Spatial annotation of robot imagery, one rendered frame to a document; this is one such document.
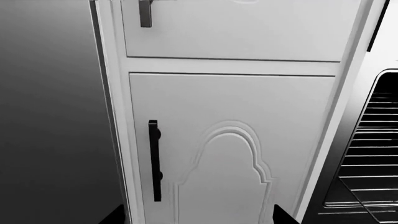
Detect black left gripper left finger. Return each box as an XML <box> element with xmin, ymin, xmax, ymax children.
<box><xmin>98</xmin><ymin>203</ymin><xmax>126</xmax><ymax>224</ymax></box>

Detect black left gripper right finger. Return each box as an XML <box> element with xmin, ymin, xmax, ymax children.
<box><xmin>273</xmin><ymin>203</ymin><xmax>300</xmax><ymax>224</ymax></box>

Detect stainless steel oven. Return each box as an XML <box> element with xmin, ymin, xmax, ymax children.
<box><xmin>300</xmin><ymin>0</ymin><xmax>398</xmax><ymax>224</ymax></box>

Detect white cabinet door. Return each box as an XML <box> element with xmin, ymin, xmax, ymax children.
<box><xmin>128</xmin><ymin>72</ymin><xmax>336</xmax><ymax>224</ymax></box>

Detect white kitchen cabinet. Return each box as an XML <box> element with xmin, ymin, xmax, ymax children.
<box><xmin>88</xmin><ymin>0</ymin><xmax>390</xmax><ymax>224</ymax></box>

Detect white cabinet drawer front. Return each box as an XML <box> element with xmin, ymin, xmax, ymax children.
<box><xmin>119</xmin><ymin>0</ymin><xmax>364</xmax><ymax>63</ymax></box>

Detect black bar door handle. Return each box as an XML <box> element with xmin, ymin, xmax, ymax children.
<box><xmin>148</xmin><ymin>119</ymin><xmax>164</xmax><ymax>203</ymax></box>

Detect wire oven rack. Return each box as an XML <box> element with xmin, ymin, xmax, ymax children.
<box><xmin>337</xmin><ymin>90</ymin><xmax>398</xmax><ymax>224</ymax></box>

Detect grey bar drawer handle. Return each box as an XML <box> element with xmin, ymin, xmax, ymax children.
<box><xmin>138</xmin><ymin>0</ymin><xmax>162</xmax><ymax>29</ymax></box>

